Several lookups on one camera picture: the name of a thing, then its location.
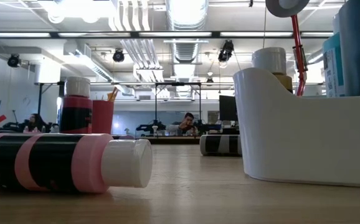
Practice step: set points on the violet paint bottle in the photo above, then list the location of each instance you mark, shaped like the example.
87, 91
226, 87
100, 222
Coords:
127, 136

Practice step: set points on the pink-red plastic cup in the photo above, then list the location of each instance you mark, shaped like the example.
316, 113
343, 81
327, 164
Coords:
102, 116

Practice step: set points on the yellow paint bottle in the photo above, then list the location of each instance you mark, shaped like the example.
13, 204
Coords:
268, 59

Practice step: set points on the white plastic bin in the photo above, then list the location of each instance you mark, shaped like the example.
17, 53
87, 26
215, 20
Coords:
307, 140

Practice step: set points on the pink paint bottle black label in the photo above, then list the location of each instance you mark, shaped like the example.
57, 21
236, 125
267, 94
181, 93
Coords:
52, 161

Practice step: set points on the teal paint bottle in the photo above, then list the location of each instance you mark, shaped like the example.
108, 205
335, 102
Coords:
331, 40

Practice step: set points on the grey paint bottle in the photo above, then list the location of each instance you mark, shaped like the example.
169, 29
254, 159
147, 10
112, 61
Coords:
351, 46

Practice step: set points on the dark paint bottle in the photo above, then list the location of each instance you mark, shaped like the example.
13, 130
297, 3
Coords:
217, 144

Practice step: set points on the red paint bottle black label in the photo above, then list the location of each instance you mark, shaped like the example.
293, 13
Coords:
75, 118

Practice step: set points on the person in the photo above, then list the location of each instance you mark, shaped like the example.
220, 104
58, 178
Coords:
36, 121
188, 119

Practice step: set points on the background black monitor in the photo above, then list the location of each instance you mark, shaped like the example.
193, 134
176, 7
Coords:
228, 107

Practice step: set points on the black ceiling spotlight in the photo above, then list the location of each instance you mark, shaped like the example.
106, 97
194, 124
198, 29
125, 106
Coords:
226, 51
118, 56
13, 60

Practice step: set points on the background black rig frame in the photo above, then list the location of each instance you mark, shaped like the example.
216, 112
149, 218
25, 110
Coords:
173, 83

